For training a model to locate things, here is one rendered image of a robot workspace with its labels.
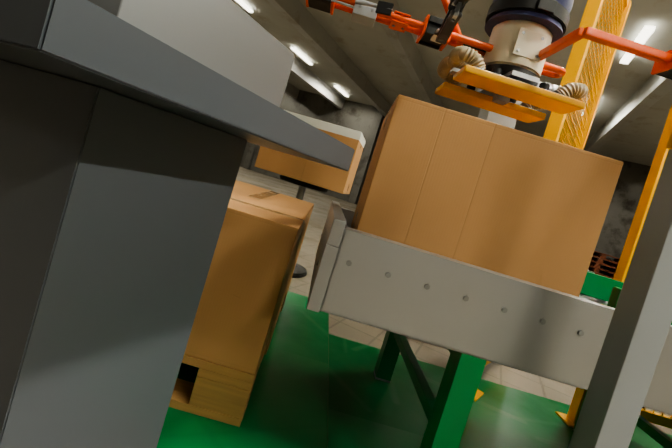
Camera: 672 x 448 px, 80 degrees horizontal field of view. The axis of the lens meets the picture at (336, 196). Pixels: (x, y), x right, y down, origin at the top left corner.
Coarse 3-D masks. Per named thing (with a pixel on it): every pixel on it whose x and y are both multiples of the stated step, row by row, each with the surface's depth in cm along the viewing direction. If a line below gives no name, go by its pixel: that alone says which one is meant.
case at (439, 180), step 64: (384, 128) 118; (448, 128) 102; (512, 128) 102; (384, 192) 103; (448, 192) 103; (512, 192) 102; (576, 192) 102; (448, 256) 103; (512, 256) 103; (576, 256) 102
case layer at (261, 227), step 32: (256, 192) 166; (224, 224) 102; (256, 224) 102; (288, 224) 104; (224, 256) 102; (256, 256) 102; (288, 256) 102; (224, 288) 103; (256, 288) 103; (224, 320) 103; (256, 320) 103; (192, 352) 103; (224, 352) 103; (256, 352) 103
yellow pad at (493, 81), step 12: (456, 72) 112; (468, 72) 105; (480, 72) 105; (492, 72) 106; (468, 84) 114; (480, 84) 111; (492, 84) 108; (504, 84) 106; (516, 84) 105; (528, 84) 105; (540, 84) 110; (516, 96) 112; (528, 96) 109; (540, 96) 106; (552, 96) 106; (564, 96) 106; (552, 108) 113; (564, 108) 110; (576, 108) 107
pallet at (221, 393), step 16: (288, 288) 192; (208, 368) 103; (224, 368) 103; (176, 384) 110; (192, 384) 112; (208, 384) 103; (224, 384) 104; (240, 384) 104; (176, 400) 104; (192, 400) 104; (208, 400) 104; (224, 400) 104; (240, 400) 104; (208, 416) 104; (224, 416) 104; (240, 416) 104
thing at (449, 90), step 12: (444, 84) 124; (444, 96) 133; (456, 96) 129; (468, 96) 125; (480, 96) 124; (492, 96) 126; (492, 108) 130; (504, 108) 126; (516, 108) 125; (528, 108) 125; (528, 120) 131
